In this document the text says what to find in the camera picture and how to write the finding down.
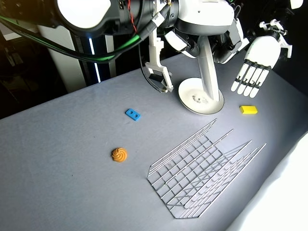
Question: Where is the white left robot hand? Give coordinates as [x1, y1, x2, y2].
[231, 35, 282, 98]

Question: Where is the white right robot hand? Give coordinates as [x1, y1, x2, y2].
[165, 0, 250, 64]

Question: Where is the yellow rectangular block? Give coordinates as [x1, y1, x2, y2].
[239, 105, 258, 115]

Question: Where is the blue block with two holes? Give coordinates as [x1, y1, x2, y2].
[125, 108, 141, 122]

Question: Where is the orange swirl cookie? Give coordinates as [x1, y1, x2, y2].
[111, 147, 128, 163]

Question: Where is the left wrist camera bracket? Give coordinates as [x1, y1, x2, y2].
[259, 19, 293, 58]

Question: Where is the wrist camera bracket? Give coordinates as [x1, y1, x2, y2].
[259, 19, 293, 58]
[143, 30, 174, 94]

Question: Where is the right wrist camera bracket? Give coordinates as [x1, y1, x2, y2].
[143, 30, 174, 94]

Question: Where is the silver wire dish rack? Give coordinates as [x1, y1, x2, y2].
[146, 118, 267, 220]

